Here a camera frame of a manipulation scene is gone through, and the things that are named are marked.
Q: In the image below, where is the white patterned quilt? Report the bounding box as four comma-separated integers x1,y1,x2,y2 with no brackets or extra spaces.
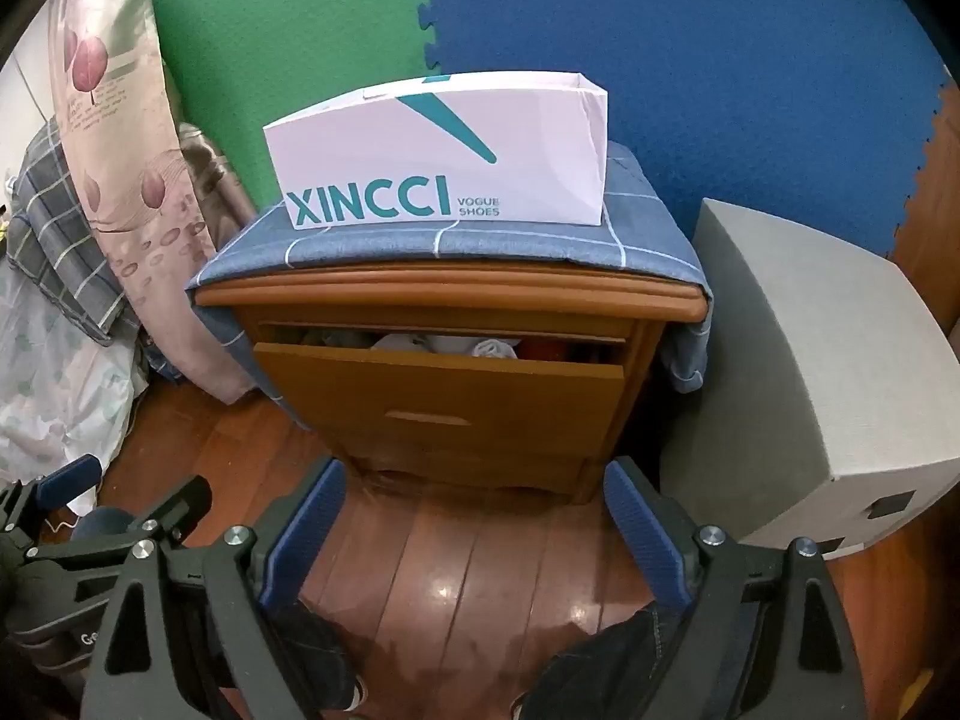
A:
0,262,151,488

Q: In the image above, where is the white garment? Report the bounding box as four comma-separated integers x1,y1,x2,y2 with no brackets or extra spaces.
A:
370,333,452,355

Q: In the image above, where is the person's left leg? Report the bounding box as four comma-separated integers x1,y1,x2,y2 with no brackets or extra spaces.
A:
259,592,368,720

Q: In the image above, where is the person's right leg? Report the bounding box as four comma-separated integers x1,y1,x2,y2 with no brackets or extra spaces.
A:
510,600,691,720

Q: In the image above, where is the wooden nightstand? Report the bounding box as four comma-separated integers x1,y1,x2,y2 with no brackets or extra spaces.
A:
196,270,710,507

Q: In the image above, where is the pink floral pillow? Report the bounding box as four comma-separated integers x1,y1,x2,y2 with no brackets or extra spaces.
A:
49,0,260,406

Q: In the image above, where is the blue foam mat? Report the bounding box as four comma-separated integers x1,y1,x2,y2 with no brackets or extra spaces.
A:
401,0,950,263

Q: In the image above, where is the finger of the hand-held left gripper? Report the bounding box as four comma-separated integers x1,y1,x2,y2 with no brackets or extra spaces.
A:
0,454,104,541
22,475,212,578

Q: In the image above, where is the person's leg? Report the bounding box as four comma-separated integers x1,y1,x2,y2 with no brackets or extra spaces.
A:
259,592,368,720
510,600,691,720

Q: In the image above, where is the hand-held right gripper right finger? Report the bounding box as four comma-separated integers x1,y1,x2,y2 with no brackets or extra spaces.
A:
604,457,871,720

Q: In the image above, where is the green foam mat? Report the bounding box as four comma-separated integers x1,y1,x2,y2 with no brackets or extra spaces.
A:
146,0,443,215

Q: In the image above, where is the grey plaid blanket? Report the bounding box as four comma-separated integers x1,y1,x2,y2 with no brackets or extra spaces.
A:
7,116,143,346

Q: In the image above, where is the grey fabric box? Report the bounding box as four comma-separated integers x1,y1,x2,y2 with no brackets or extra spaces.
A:
660,197,960,560

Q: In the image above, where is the brown cloth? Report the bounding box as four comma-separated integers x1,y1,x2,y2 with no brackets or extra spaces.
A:
176,120,256,248

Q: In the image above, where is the brown foam mat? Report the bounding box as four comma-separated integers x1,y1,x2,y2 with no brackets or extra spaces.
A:
892,82,960,301

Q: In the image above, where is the wooden drawer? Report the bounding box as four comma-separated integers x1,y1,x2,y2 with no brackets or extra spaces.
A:
253,322,627,492

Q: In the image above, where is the white shoe box teal print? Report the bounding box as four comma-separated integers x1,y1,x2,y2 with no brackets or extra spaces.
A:
262,73,610,230

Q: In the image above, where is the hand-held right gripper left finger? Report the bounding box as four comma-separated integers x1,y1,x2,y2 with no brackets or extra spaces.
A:
79,457,347,720

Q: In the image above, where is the blue checked cloth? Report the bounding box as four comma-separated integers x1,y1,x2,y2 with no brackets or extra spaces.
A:
185,139,713,395

